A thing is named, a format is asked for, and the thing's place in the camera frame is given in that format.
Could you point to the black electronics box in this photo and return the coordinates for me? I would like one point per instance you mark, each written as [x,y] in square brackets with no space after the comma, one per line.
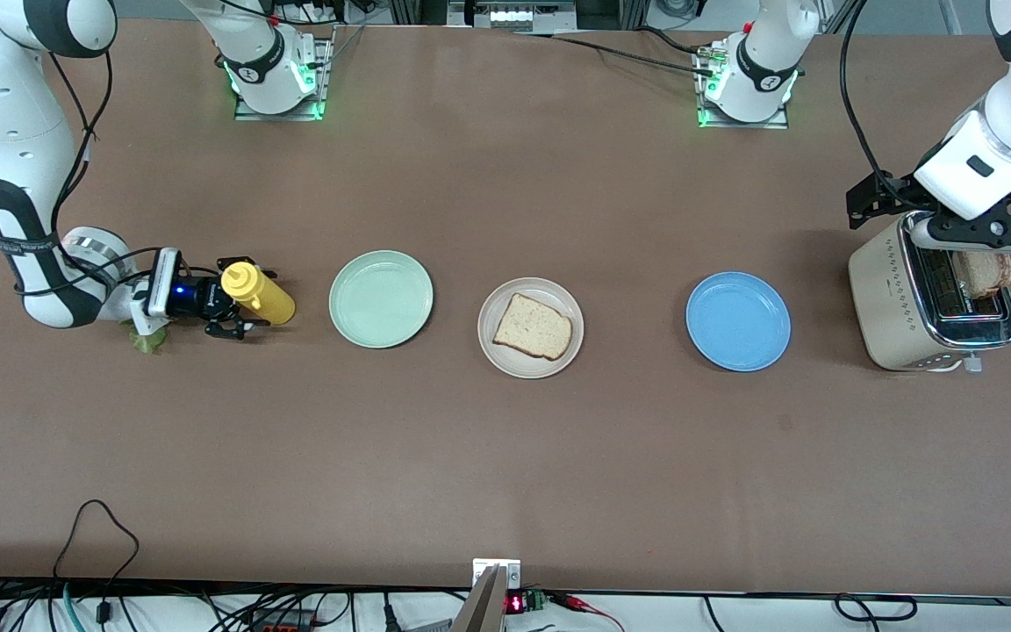
[510,16]

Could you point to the beige chrome two-slot toaster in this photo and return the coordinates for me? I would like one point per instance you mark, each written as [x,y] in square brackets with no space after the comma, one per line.
[887,298]

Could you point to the green lettuce leaf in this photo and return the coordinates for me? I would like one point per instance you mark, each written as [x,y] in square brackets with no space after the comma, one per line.
[147,342]

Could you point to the thin toast bread slice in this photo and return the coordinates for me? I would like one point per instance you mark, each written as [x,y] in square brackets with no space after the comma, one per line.
[534,326]

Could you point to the beige round plate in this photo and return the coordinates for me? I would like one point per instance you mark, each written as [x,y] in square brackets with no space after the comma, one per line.
[558,303]

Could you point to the red clip lead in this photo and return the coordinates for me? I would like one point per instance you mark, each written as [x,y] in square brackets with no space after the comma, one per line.
[576,601]

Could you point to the thick toast bread slice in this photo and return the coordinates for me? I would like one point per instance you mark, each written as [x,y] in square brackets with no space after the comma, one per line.
[984,276]

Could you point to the black power plug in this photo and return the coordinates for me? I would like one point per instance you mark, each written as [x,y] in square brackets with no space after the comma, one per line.
[390,614]

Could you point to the silver metal bracket plate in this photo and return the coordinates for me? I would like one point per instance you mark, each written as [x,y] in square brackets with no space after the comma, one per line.
[510,575]

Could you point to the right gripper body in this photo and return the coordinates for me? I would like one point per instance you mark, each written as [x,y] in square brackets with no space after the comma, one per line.
[200,298]

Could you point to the red LED display module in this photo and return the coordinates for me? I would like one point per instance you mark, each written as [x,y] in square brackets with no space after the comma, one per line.
[516,603]

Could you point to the grey metal bar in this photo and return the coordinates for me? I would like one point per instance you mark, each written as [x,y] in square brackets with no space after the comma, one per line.
[481,610]

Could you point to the mint green round plate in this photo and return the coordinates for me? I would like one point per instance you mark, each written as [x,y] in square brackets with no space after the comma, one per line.
[381,298]

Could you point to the yellow mustard squeeze bottle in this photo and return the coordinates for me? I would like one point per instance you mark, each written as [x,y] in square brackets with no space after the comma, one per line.
[268,303]

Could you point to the blue round plate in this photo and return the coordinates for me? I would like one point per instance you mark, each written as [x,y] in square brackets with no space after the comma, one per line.
[738,320]

